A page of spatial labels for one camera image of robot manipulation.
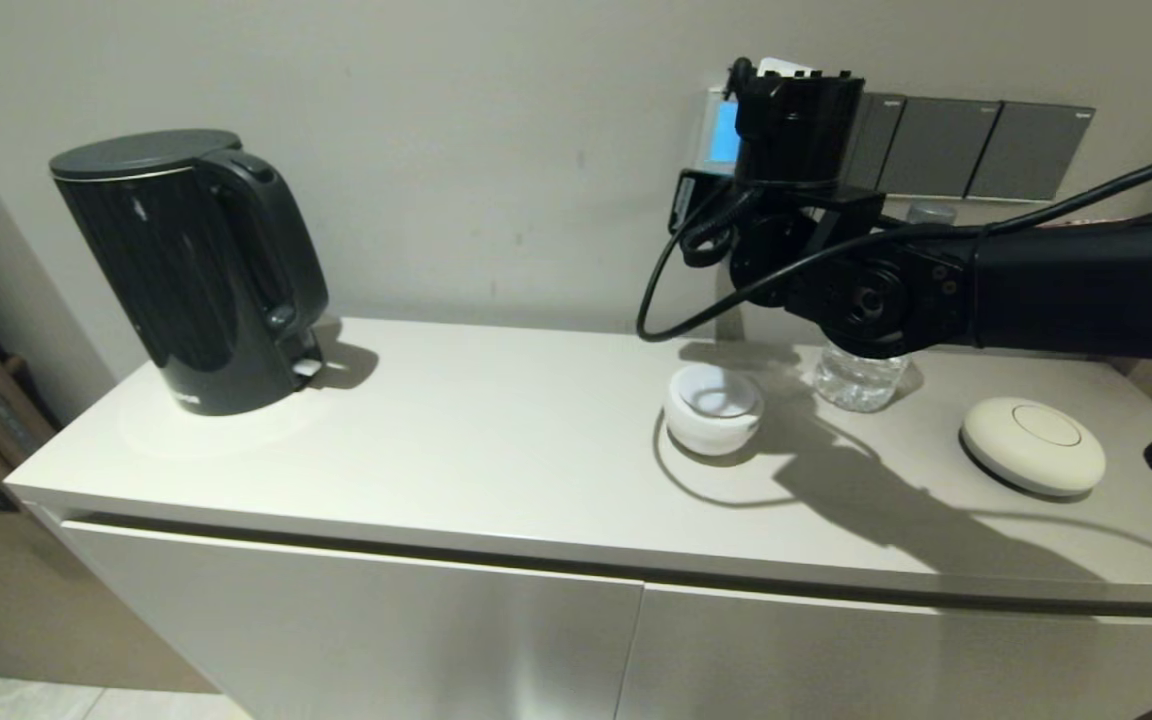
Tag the light brown wooden door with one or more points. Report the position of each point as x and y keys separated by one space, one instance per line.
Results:
x=16 y=600

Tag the cream round disc device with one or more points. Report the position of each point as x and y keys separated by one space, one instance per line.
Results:
x=1031 y=445

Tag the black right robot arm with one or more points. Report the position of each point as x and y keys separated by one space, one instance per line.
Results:
x=1056 y=290

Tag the clear plastic water bottle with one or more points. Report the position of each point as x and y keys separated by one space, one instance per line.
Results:
x=856 y=385

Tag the grey single wall switch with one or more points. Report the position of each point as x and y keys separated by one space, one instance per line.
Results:
x=936 y=148
x=1031 y=153

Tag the white wall thermostat panel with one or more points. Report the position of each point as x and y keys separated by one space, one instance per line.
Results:
x=723 y=130

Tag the white sideboard cabinet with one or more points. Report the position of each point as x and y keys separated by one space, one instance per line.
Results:
x=436 y=440

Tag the white cabinet door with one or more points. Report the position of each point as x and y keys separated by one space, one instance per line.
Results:
x=356 y=640
x=886 y=665

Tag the black electric kettle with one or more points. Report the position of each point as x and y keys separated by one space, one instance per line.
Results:
x=181 y=268

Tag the grey triple rocker wall switch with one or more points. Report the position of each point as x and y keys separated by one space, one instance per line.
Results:
x=876 y=140

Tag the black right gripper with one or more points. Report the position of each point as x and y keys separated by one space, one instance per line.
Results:
x=796 y=130

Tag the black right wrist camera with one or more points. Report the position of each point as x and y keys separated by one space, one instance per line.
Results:
x=696 y=200

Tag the small white round speaker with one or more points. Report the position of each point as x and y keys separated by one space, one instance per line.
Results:
x=711 y=425

